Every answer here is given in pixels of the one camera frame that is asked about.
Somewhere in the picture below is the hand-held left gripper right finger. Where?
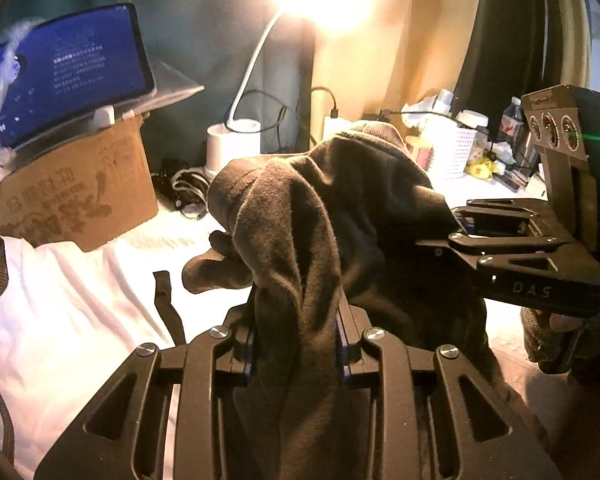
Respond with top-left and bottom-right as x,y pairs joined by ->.
337,305 -> 563,480

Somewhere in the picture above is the yellow curtain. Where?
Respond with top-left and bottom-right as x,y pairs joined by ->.
310,0 -> 486,128
555,0 -> 593,91

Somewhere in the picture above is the thin black strap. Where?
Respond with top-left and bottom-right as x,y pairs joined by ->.
152,270 -> 187,346

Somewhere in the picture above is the person's right hand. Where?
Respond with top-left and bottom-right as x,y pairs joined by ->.
520,305 -> 600,386

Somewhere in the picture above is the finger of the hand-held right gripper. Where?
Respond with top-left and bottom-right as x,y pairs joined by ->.
452,199 -> 556,236
415,232 -> 583,267

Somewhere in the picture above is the yellow snack bag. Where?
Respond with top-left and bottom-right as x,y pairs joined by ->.
467,157 -> 501,180

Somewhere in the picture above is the clear jar with white lid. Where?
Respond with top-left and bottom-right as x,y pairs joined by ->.
455,109 -> 490,133

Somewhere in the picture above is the white smooth cloth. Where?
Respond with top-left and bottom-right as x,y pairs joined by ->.
0,237 -> 191,480

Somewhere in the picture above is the teal curtain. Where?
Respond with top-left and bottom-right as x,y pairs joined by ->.
0,0 -> 316,171

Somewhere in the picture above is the white embossed table cover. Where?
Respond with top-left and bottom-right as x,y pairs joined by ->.
105,170 -> 600,480

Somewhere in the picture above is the printed cardboard box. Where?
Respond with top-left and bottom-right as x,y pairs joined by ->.
0,112 -> 160,253

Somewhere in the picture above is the white desk lamp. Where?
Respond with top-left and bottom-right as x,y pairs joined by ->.
205,0 -> 381,178

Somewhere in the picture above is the black cable bundle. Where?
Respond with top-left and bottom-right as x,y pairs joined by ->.
152,159 -> 216,221

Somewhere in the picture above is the crumpled white tissue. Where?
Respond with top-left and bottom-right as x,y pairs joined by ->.
402,100 -> 441,131

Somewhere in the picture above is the white perforated basket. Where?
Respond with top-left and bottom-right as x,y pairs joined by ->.
427,127 -> 486,181

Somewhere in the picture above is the tablet with blue screen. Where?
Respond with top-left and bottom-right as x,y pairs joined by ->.
0,2 -> 156,151

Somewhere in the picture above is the white charger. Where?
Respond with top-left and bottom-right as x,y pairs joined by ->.
322,115 -> 353,145

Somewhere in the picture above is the brown t-shirt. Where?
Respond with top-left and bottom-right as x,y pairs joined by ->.
182,122 -> 551,480

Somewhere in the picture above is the orange candle jar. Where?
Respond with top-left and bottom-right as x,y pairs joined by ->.
405,136 -> 436,171

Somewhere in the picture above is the black charging cable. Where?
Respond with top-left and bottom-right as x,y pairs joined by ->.
240,86 -> 342,161

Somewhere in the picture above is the clear plastic wrap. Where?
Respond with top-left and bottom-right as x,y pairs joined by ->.
0,17 -> 43,171

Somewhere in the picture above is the clear water bottle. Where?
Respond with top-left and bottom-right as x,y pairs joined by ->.
499,97 -> 525,156

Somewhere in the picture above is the clear plastic sheet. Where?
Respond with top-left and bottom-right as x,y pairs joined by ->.
150,57 -> 206,113

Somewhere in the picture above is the white tablet stand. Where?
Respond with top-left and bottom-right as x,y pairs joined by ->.
0,105 -> 136,191

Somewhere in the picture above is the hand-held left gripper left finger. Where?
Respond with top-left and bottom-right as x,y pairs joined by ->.
34,305 -> 261,480

